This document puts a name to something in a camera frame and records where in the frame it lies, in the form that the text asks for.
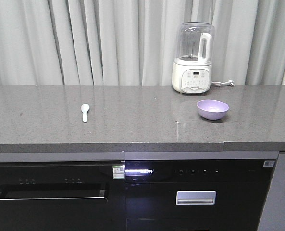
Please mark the light blue plastic spoon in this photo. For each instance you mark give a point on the light blue plastic spoon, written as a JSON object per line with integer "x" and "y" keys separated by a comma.
{"x": 84, "y": 109}

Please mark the grey pleated curtain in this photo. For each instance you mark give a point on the grey pleated curtain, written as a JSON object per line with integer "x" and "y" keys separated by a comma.
{"x": 132, "y": 42}

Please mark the white blender with clear jug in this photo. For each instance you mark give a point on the white blender with clear jug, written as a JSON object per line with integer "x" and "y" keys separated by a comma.
{"x": 192, "y": 64}

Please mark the black built-in dishwasher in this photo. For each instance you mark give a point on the black built-in dishwasher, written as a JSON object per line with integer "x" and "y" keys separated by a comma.
{"x": 61, "y": 196}

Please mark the black built-in oven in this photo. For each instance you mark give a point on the black built-in oven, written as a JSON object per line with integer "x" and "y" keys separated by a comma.
{"x": 196, "y": 195}

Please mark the purple plastic bowl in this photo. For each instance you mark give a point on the purple plastic bowl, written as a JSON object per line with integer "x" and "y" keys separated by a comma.
{"x": 212, "y": 109}

